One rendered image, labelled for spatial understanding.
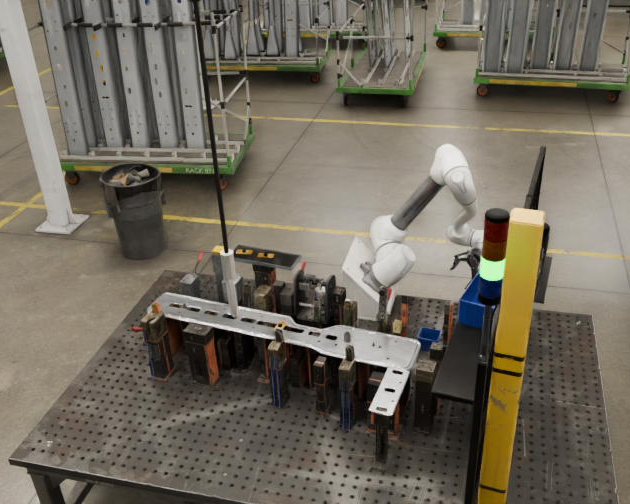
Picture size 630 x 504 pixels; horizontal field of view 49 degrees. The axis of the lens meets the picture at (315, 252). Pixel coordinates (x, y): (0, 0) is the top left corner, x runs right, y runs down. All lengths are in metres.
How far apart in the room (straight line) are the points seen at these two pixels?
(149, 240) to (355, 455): 3.38
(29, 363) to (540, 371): 3.35
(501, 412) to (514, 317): 0.40
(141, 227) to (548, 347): 3.48
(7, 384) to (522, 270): 3.72
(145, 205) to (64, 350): 1.38
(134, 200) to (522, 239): 4.09
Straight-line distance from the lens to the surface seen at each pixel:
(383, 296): 3.24
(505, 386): 2.48
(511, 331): 2.34
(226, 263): 0.92
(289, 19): 10.54
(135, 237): 5.97
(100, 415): 3.53
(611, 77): 9.84
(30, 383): 5.03
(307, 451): 3.16
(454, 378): 3.02
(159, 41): 7.24
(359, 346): 3.21
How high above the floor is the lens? 2.98
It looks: 30 degrees down
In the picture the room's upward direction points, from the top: 3 degrees counter-clockwise
